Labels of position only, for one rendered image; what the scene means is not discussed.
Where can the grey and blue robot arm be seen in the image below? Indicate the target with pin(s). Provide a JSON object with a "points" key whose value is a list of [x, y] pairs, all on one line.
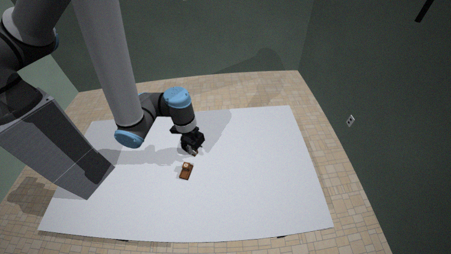
{"points": [[27, 34]]}

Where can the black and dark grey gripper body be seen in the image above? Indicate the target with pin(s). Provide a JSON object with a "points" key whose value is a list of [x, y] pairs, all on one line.
{"points": [[194, 138]]}

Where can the brown wooden tray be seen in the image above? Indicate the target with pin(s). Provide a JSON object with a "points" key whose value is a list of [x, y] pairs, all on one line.
{"points": [[185, 174]]}

